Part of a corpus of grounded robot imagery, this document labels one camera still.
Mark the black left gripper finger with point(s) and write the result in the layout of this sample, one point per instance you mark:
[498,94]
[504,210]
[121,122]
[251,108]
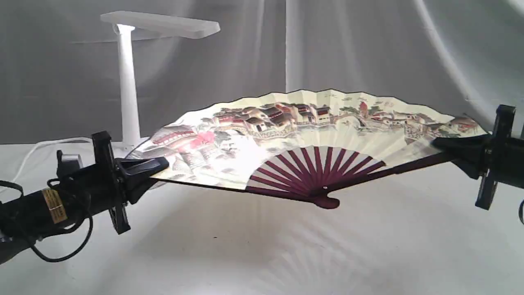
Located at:
[135,187]
[136,171]

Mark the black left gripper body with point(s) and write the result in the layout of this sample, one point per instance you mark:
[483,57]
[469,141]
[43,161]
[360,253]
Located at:
[101,183]

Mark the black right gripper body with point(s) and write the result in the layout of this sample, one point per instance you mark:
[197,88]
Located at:
[503,158]

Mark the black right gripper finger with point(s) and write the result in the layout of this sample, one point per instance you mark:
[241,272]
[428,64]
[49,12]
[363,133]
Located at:
[462,147]
[473,168]

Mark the painted paper folding fan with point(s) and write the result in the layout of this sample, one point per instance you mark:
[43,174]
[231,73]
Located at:
[301,145]

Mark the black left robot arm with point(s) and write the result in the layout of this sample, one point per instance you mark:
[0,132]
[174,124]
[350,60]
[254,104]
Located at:
[77,194]

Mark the white desk lamp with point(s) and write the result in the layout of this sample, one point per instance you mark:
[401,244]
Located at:
[124,23]

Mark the grey backdrop curtain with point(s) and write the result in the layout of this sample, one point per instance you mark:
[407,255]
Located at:
[60,78]

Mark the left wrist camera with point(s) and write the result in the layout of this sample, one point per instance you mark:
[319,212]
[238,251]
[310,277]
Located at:
[67,163]

